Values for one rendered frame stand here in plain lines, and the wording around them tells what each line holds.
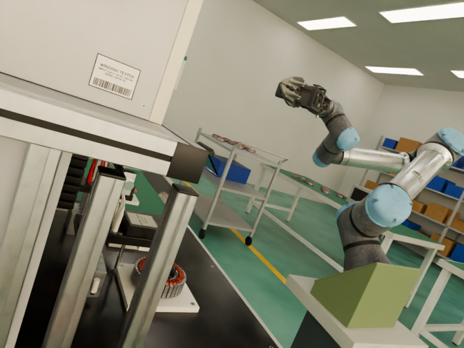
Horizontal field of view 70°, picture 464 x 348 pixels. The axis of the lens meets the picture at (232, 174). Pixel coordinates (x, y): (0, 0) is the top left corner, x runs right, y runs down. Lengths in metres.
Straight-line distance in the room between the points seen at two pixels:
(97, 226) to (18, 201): 0.09
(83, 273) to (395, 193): 0.86
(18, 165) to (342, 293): 0.88
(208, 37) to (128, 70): 5.91
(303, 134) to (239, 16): 2.88
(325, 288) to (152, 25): 0.86
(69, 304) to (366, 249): 0.87
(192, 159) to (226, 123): 6.28
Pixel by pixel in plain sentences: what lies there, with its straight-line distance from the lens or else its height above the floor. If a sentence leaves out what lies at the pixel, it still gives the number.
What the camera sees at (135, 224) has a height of 0.92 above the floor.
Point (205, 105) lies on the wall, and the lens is 6.45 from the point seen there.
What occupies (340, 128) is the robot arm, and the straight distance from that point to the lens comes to 1.18.
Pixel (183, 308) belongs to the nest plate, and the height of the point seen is 0.78.
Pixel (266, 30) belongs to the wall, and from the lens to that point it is 6.99.
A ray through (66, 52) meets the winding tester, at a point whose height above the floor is 1.17.
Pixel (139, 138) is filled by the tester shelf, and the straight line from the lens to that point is 0.39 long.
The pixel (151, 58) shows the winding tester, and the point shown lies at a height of 1.20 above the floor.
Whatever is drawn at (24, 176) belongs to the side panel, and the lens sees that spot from 0.40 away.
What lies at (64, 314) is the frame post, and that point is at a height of 0.86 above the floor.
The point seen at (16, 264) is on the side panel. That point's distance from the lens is 0.45.
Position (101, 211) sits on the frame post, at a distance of 0.44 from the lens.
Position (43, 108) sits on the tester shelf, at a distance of 0.38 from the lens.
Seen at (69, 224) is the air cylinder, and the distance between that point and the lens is 0.89.
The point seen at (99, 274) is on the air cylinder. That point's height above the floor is 0.82.
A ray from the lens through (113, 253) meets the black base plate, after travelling 0.86.
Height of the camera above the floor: 1.16
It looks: 9 degrees down
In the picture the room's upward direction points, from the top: 21 degrees clockwise
